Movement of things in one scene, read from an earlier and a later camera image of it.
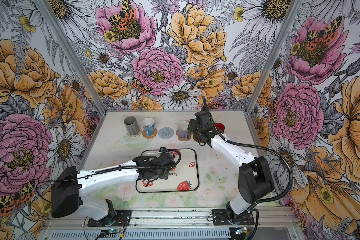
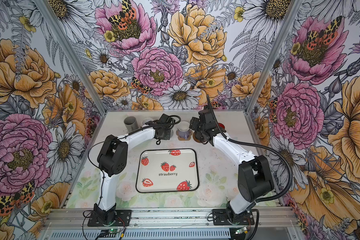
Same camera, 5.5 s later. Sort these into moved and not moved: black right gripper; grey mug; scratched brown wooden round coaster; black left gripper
Moved: black left gripper
Not moved: grey mug; black right gripper; scratched brown wooden round coaster
